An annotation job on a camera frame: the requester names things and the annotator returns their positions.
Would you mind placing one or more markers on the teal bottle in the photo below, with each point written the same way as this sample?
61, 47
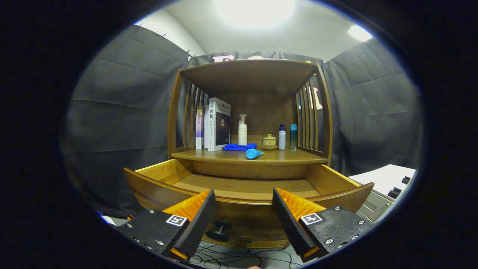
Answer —
293, 136

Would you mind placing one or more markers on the white drawer unit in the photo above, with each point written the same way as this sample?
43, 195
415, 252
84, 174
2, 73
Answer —
381, 177

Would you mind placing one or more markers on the blue folded cloth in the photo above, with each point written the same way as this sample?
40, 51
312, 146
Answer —
235, 147

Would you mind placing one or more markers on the brown wooden cabinet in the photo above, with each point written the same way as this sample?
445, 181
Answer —
254, 74

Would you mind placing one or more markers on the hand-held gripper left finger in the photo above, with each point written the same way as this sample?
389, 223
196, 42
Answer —
198, 224

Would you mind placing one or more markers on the large ceiling light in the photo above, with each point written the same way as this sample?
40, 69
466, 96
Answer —
255, 11

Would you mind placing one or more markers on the blue and white tube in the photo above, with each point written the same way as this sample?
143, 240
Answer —
254, 153

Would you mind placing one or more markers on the brown wooden drawer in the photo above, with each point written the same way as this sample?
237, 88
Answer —
242, 185

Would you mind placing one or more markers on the wooden countertop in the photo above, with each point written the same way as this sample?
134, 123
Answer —
283, 156

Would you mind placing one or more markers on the white book with portrait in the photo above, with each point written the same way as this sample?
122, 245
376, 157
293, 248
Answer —
220, 127

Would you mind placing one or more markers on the purple book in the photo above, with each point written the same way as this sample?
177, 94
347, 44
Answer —
199, 127

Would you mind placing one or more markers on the white pump bottle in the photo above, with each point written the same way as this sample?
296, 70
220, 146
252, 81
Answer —
242, 134

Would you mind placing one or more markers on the yellow lidded teacup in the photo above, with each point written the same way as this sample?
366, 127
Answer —
269, 141

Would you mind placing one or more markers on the white bottle with blue cap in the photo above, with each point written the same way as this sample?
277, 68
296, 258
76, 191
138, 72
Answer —
282, 140

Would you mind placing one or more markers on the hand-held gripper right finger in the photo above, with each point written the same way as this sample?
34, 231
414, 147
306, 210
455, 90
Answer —
289, 224

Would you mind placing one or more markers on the small ceiling light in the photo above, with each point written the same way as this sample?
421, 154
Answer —
360, 33

